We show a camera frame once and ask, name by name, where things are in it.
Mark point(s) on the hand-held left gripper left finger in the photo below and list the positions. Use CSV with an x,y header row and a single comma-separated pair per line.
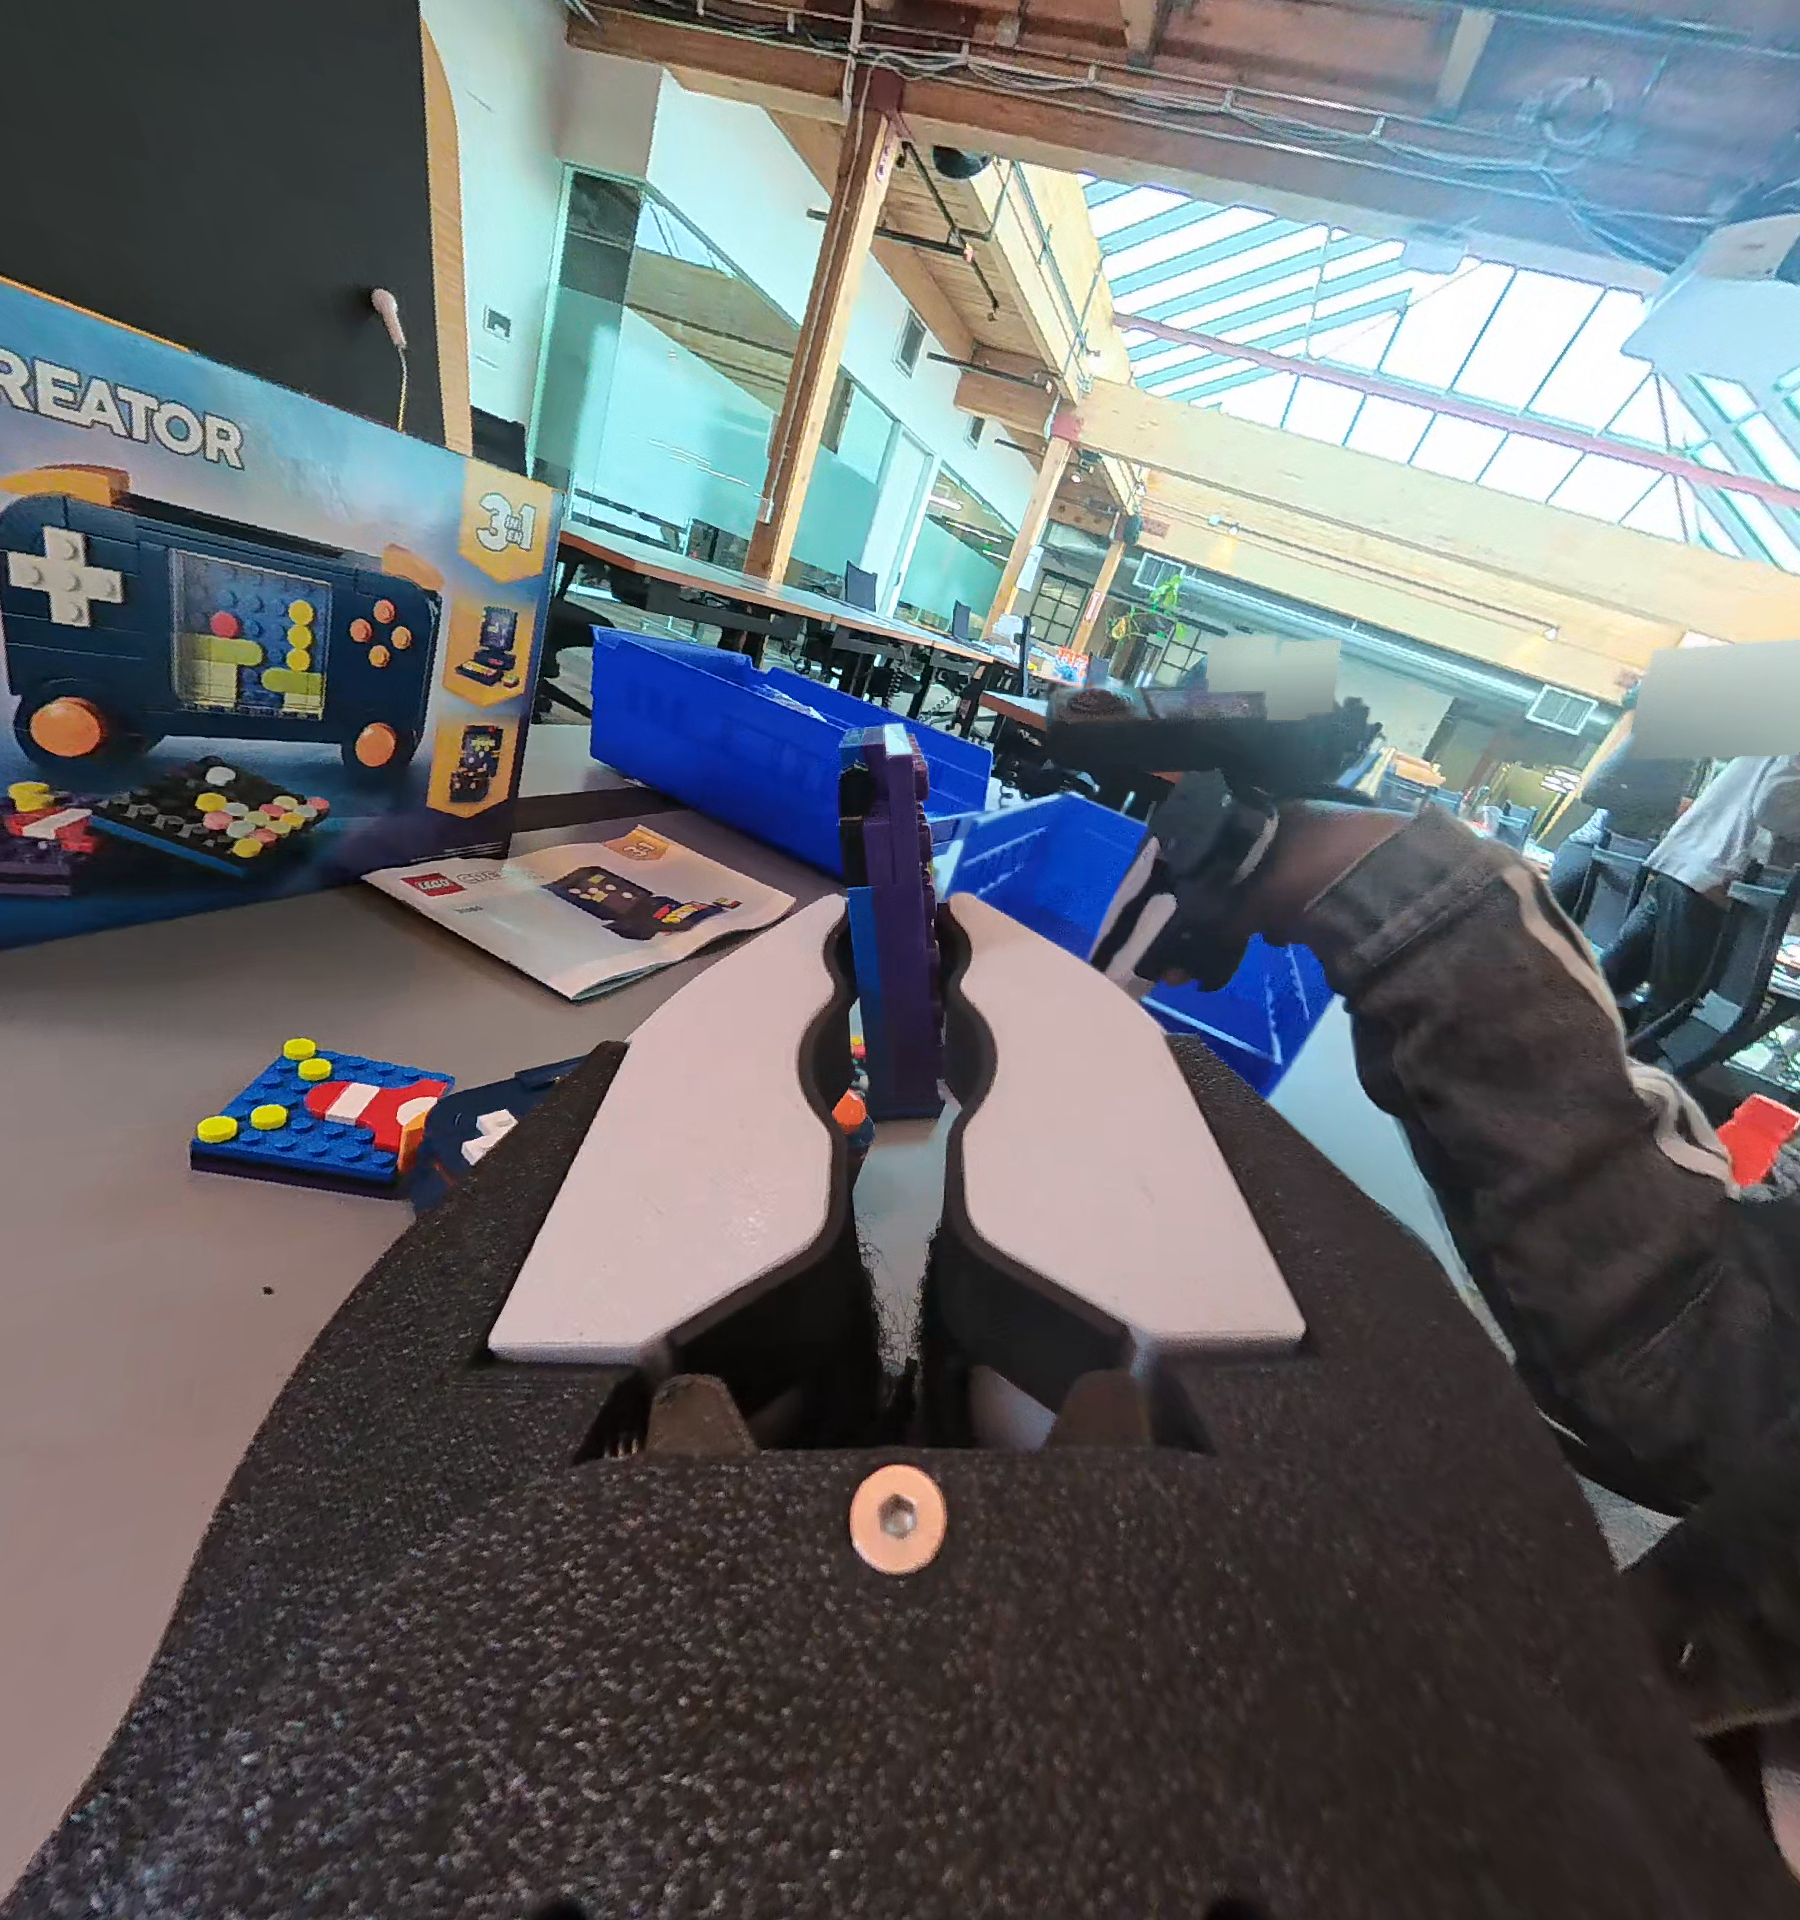
x,y
690,1185

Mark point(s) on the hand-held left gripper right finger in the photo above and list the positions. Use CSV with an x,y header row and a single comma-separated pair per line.
x,y
1110,1185

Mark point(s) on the blue plastic bin with label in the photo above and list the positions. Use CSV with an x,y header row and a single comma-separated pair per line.
x,y
1051,871

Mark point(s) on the purple brick plate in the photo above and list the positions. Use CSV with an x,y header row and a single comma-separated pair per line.
x,y
901,900

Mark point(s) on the person's right forearm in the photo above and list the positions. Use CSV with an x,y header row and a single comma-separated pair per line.
x,y
1530,1124

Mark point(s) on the person's right hand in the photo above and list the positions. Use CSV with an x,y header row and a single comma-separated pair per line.
x,y
1305,871

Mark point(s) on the navy brick game console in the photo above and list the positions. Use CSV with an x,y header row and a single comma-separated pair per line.
x,y
496,1124

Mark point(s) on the instruction booklet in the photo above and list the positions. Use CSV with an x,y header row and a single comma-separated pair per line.
x,y
584,909

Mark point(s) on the blue brick plate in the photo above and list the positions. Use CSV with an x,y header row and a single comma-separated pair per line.
x,y
314,1124

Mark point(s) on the long wooden office desk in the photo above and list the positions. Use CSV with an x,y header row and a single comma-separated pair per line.
x,y
750,602

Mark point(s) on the red plastic piece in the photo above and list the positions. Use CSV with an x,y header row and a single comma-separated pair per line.
x,y
1759,1139

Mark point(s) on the person's torso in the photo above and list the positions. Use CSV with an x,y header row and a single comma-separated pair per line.
x,y
1786,1427

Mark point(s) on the toy set box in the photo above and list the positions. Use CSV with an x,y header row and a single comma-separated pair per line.
x,y
239,602

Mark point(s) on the white ceiling projector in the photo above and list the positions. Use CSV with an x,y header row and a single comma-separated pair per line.
x,y
1755,286

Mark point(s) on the large black wall panel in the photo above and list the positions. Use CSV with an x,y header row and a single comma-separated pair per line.
x,y
165,150

